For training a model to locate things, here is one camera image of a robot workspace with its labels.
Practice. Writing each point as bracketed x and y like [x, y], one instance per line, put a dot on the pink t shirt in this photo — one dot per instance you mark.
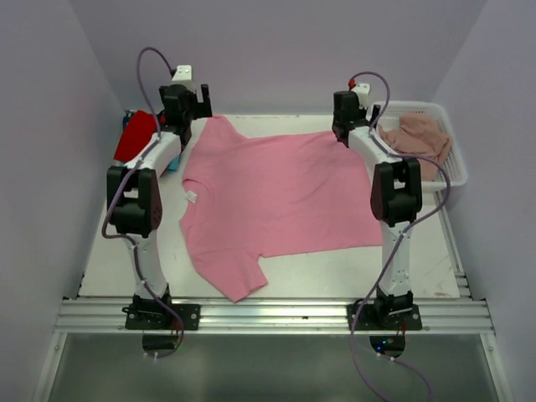
[251, 198]

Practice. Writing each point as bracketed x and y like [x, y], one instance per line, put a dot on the red folded t shirt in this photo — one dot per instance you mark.
[135, 136]

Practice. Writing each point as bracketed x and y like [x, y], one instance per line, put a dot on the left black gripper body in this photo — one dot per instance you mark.
[195, 110]

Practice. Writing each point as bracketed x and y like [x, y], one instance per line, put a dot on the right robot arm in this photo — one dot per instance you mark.
[395, 201]

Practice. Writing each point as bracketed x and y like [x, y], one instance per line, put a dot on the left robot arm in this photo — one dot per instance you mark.
[134, 206]

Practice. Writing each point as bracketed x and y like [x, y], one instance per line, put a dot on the dark blue folded t shirt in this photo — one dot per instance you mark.
[126, 118]

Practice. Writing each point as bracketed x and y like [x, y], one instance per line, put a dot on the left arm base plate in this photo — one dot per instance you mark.
[186, 316]

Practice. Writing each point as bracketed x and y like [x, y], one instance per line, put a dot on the beige t shirt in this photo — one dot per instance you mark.
[418, 134]

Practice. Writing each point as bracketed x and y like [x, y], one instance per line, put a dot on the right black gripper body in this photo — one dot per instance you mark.
[362, 112]

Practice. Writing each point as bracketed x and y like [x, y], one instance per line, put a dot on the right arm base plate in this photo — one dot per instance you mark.
[372, 319]

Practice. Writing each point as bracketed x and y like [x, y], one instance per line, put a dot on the teal folded t shirt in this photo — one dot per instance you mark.
[173, 165]

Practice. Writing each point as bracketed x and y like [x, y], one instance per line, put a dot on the white plastic basket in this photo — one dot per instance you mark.
[453, 165]

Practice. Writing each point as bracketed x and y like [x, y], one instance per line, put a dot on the aluminium mounting rail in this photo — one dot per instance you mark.
[305, 295]

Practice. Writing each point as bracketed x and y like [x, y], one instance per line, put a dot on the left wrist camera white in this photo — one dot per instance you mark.
[183, 75]

